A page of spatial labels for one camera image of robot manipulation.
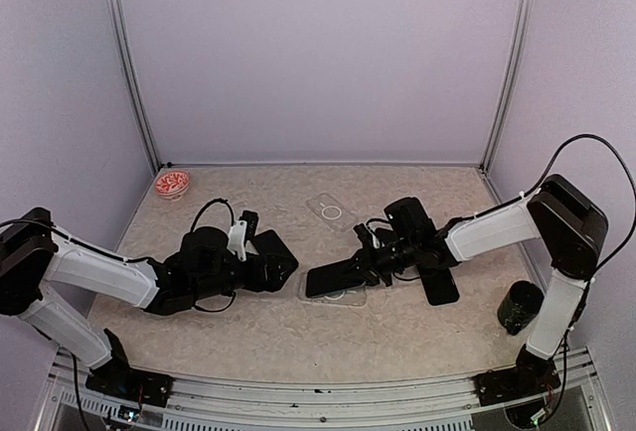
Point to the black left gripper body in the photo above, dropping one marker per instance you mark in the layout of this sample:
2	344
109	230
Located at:
246	281

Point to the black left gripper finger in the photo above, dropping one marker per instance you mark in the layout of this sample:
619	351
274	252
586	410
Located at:
277	273
270	247

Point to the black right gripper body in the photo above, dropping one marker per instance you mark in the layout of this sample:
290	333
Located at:
390	260

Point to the large black teal-edged phone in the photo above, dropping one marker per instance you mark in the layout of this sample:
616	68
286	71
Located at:
333	278

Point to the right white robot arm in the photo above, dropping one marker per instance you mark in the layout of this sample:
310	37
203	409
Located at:
571	227

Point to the clear magsafe phone case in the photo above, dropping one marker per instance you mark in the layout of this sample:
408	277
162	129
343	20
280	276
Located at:
331	212

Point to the red patterned bowl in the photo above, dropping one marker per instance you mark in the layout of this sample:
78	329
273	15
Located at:
172	185

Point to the dark green cup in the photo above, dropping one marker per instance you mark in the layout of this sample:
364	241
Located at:
520	306

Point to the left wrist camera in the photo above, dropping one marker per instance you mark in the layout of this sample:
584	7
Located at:
241	232

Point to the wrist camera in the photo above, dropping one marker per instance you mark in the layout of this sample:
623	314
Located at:
241	232
364	235

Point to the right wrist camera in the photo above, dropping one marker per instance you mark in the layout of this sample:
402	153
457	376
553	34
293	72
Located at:
364	235

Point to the aluminium table edge rail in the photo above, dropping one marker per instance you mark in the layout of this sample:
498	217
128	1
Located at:
453	402

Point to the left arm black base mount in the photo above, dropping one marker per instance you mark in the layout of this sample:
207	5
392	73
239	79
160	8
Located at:
117	378

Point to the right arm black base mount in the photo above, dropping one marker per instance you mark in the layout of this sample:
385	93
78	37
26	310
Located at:
530	375

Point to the left aluminium frame post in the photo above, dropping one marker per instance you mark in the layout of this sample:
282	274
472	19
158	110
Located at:
140	117

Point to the aluminium frame post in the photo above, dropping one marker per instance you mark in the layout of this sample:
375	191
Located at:
513	64
140	117

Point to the right aluminium frame post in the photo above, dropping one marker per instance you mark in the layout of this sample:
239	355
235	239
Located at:
513	64

